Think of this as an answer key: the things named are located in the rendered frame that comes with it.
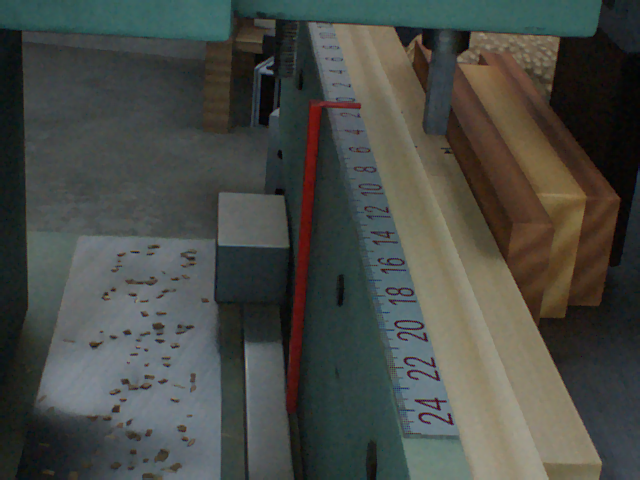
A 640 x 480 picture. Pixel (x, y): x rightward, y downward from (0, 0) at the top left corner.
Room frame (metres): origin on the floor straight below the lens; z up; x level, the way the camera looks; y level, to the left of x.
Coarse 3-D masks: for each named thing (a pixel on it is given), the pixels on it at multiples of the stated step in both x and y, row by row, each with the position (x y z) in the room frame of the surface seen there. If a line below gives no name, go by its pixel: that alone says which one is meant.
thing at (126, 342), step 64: (64, 256) 0.64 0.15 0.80; (128, 256) 0.65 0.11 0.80; (192, 256) 0.65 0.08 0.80; (64, 320) 0.56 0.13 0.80; (128, 320) 0.57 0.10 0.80; (192, 320) 0.58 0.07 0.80; (64, 384) 0.50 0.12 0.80; (128, 384) 0.51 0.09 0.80; (192, 384) 0.51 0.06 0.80; (0, 448) 0.45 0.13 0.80; (64, 448) 0.45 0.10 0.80; (128, 448) 0.45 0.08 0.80; (192, 448) 0.46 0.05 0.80
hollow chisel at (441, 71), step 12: (432, 60) 0.48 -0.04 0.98; (444, 60) 0.47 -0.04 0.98; (456, 60) 0.48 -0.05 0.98; (432, 72) 0.47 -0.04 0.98; (444, 72) 0.47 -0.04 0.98; (432, 84) 0.47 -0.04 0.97; (444, 84) 0.47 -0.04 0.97; (432, 96) 0.47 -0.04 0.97; (444, 96) 0.47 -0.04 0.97; (432, 108) 0.47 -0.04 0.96; (444, 108) 0.47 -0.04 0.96; (432, 120) 0.47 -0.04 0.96; (444, 120) 0.48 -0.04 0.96; (432, 132) 0.47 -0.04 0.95; (444, 132) 0.48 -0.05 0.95
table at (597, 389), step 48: (288, 96) 0.70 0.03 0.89; (288, 144) 0.68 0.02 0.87; (288, 192) 0.65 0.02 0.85; (624, 288) 0.45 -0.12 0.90; (576, 336) 0.40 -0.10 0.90; (624, 336) 0.41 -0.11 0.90; (336, 384) 0.36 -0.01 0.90; (576, 384) 0.37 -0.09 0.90; (624, 384) 0.37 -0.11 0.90; (336, 432) 0.35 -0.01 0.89; (624, 432) 0.34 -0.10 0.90
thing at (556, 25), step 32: (256, 0) 0.44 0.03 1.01; (288, 0) 0.44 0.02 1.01; (320, 0) 0.44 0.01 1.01; (352, 0) 0.44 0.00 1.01; (384, 0) 0.44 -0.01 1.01; (416, 0) 0.44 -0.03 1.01; (448, 0) 0.44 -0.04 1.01; (480, 0) 0.44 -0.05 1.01; (512, 0) 0.45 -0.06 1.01; (544, 0) 0.45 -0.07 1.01; (576, 0) 0.45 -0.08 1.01; (448, 32) 0.47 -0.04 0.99; (512, 32) 0.45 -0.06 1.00; (544, 32) 0.45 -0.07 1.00; (576, 32) 0.45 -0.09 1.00
